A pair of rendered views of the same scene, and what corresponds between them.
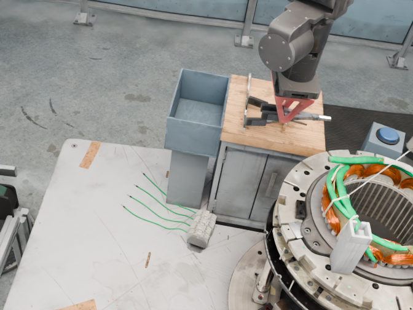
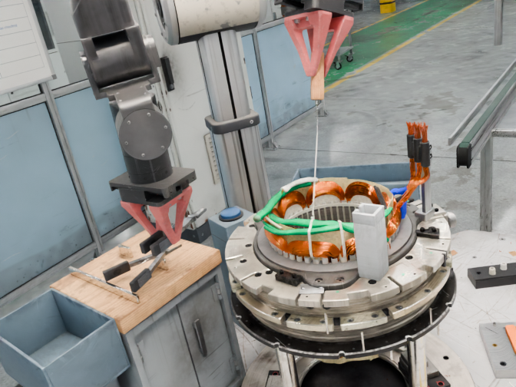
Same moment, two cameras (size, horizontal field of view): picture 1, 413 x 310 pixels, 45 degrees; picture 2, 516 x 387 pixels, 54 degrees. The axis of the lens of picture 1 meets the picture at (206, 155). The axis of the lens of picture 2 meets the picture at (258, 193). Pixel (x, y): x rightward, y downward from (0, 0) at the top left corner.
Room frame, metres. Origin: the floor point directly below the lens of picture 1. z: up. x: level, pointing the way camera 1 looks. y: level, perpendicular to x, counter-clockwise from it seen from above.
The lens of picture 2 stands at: (0.16, 0.25, 1.45)
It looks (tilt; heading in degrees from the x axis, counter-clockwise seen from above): 23 degrees down; 313
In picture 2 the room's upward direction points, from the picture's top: 11 degrees counter-clockwise
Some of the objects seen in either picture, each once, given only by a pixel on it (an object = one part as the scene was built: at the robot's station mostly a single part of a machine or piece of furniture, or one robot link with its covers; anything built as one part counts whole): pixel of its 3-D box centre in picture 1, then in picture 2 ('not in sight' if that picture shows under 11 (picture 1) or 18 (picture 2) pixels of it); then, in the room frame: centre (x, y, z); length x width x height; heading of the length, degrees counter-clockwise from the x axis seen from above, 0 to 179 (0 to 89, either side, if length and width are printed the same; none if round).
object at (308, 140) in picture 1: (274, 114); (137, 273); (0.80, -0.12, 1.05); 0.20 x 0.19 x 0.02; 90
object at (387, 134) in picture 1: (388, 134); (230, 213); (0.82, -0.37, 1.04); 0.04 x 0.04 x 0.01
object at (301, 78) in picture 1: (300, 62); (148, 162); (0.69, -0.12, 1.26); 0.10 x 0.07 x 0.07; 8
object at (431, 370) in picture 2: not in sight; (418, 363); (0.45, -0.36, 0.83); 0.05 x 0.04 x 0.02; 143
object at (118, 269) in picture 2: (257, 102); (117, 270); (0.79, -0.08, 1.09); 0.04 x 0.01 x 0.02; 75
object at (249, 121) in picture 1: (255, 121); (140, 279); (0.73, -0.08, 1.09); 0.04 x 0.01 x 0.02; 105
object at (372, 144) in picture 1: (365, 177); (243, 270); (0.82, -0.37, 0.91); 0.07 x 0.07 x 0.25; 75
